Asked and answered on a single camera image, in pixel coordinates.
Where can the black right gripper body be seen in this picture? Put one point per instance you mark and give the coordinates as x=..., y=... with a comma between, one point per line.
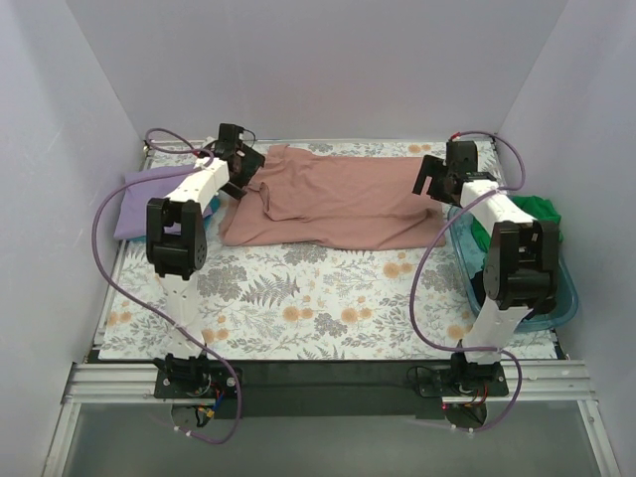
x=432, y=175

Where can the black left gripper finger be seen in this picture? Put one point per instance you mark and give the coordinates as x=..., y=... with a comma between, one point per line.
x=251, y=161
x=235, y=190

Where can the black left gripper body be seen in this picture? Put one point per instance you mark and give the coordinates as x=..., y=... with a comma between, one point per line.
x=246, y=166

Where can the pink t-shirt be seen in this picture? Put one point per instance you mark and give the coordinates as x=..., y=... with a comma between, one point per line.
x=345, y=202

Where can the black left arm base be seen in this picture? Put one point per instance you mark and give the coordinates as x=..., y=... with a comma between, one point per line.
x=195, y=377

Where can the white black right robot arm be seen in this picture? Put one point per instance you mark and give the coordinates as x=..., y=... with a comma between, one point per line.
x=520, y=272

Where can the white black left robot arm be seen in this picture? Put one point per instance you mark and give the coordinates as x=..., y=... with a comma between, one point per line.
x=176, y=243

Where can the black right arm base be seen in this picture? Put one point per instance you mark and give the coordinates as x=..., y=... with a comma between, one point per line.
x=456, y=377

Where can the folded teal t-shirt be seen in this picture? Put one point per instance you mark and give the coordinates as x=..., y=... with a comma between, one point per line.
x=213, y=205

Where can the blue plastic bin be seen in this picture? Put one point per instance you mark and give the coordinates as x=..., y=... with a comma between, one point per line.
x=471, y=258

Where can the green t-shirt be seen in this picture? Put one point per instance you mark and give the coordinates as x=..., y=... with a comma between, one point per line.
x=540, y=208

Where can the black t-shirt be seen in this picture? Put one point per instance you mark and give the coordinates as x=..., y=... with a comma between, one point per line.
x=477, y=283

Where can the folded purple t-shirt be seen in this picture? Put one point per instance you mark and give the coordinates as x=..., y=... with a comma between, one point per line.
x=177, y=183

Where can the floral patterned tablecloth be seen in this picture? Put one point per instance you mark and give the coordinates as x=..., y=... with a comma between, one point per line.
x=299, y=301

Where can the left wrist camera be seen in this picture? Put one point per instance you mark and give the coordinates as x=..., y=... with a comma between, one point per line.
x=230, y=136

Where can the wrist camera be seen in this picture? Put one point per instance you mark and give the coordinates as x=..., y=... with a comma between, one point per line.
x=461, y=157
x=230, y=136

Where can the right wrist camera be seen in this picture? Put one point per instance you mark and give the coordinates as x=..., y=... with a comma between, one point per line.
x=461, y=157

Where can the aluminium frame rail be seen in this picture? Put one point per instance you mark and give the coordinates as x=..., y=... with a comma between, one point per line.
x=554, y=429

